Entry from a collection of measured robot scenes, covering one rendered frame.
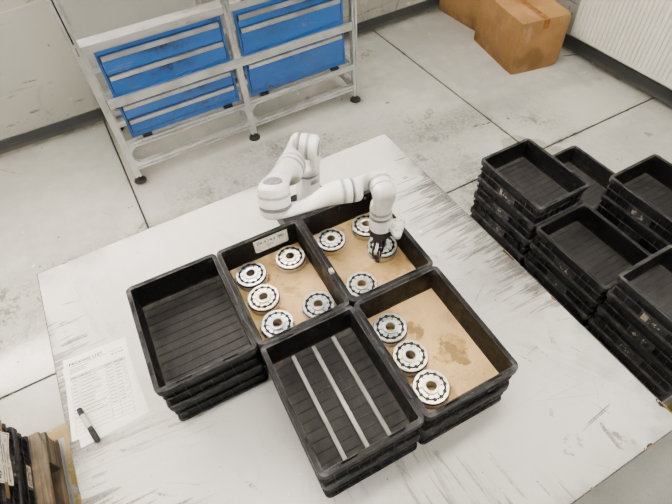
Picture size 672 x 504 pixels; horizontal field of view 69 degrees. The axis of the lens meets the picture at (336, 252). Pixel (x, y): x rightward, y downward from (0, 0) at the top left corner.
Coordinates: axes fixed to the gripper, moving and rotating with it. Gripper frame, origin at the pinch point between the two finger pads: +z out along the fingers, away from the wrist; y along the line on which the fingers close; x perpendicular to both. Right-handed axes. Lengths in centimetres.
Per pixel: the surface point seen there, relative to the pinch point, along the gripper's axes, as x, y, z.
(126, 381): -69, 61, 16
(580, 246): 79, -64, 47
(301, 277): -23.5, 15.0, 2.5
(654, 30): 122, -259, 38
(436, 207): 13.8, -41.2, 15.2
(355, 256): -8.3, 1.7, 2.4
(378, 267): 0.6, 4.3, 2.4
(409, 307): 14.0, 17.3, 2.4
